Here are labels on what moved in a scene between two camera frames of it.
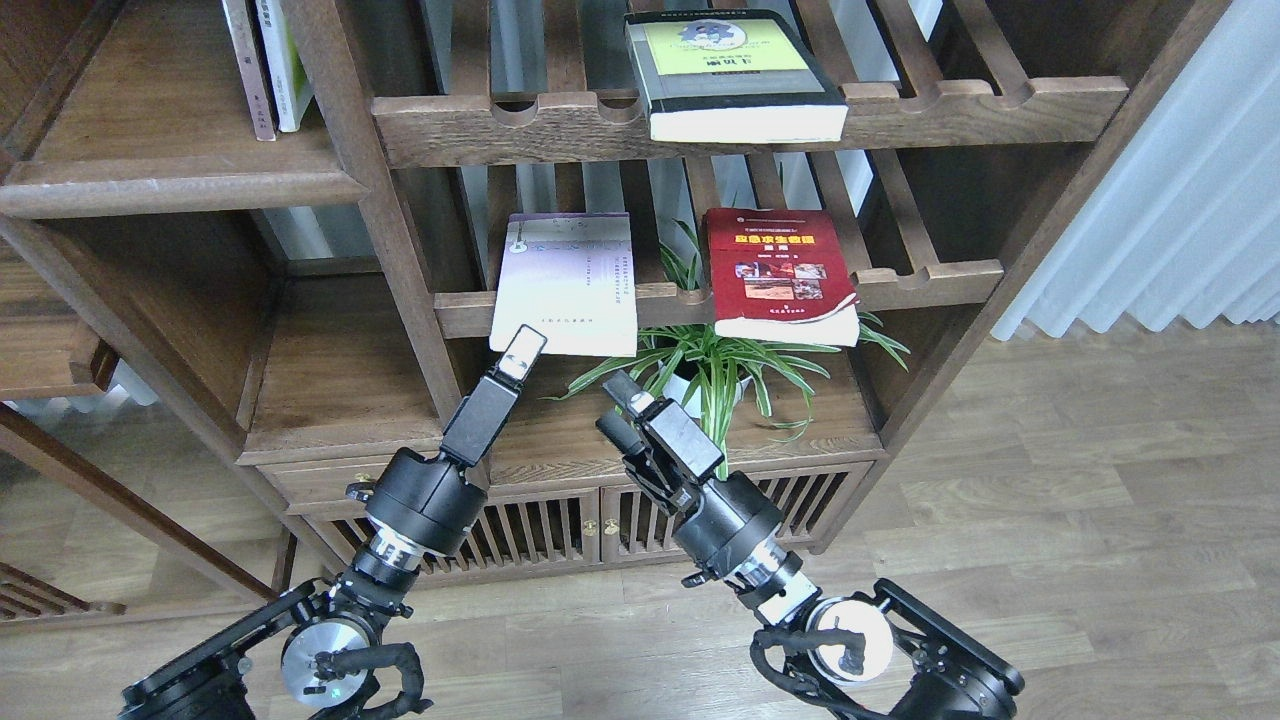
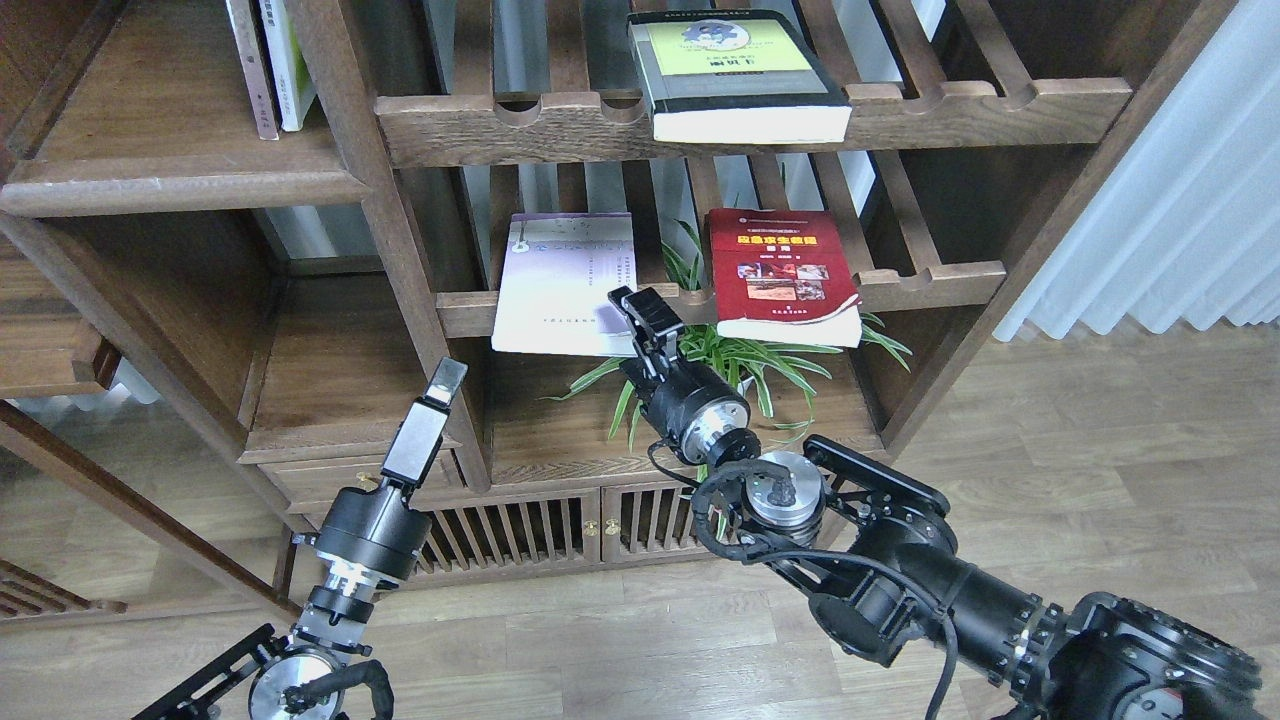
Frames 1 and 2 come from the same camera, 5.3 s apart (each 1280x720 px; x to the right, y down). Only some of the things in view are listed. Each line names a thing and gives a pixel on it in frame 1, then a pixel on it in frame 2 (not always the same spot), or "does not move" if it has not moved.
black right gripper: x=716 y=517 to x=702 y=415
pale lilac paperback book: x=568 y=276 does not move
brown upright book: x=251 y=69 does not move
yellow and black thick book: x=732 y=75 does not move
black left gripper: x=421 y=507 to x=374 y=535
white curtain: x=1187 y=221 does not move
